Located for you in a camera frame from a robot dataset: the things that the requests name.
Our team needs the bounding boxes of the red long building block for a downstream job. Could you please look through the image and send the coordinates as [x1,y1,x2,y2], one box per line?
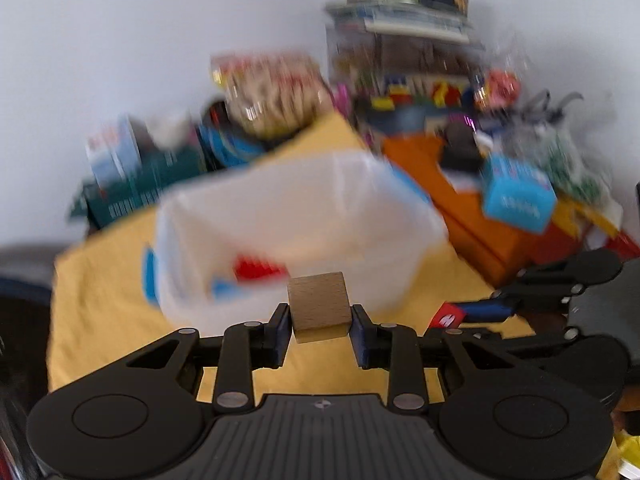
[233,255,288,282]

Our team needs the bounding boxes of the wooden cube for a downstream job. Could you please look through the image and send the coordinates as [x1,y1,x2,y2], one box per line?
[288,272,352,344]

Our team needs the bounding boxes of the red small cube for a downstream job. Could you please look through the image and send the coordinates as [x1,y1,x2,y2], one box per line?
[428,302,466,330]

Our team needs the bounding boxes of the orange box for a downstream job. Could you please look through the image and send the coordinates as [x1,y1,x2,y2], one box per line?
[383,136,580,287]

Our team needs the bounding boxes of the translucent plastic storage bin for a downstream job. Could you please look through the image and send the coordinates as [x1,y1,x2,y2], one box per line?
[142,151,448,336]

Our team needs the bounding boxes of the blue cardboard box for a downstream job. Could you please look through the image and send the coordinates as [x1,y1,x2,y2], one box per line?
[480,154,558,234]

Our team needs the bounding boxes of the dark green box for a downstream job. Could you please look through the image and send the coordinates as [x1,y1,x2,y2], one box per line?
[68,145,208,230]

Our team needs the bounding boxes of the bag of wooden pieces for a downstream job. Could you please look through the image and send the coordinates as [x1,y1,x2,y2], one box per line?
[210,51,334,141]

